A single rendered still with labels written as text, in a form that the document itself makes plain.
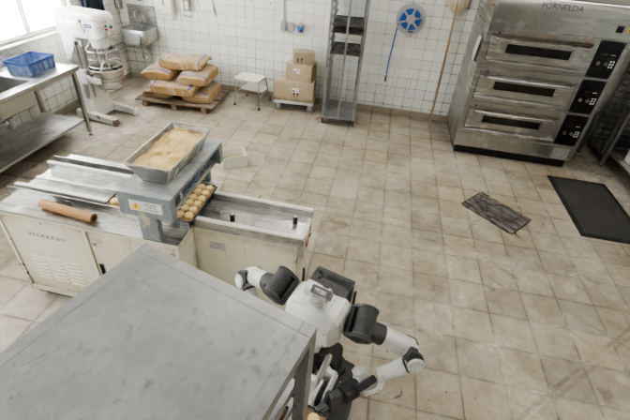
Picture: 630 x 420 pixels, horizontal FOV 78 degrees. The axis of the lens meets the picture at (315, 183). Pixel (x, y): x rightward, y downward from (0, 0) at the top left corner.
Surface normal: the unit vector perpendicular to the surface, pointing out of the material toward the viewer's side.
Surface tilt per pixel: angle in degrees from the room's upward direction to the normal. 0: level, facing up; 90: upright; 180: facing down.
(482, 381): 0
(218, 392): 0
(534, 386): 0
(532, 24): 90
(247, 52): 90
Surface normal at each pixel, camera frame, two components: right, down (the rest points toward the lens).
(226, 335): 0.07, -0.82
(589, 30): -0.19, 0.54
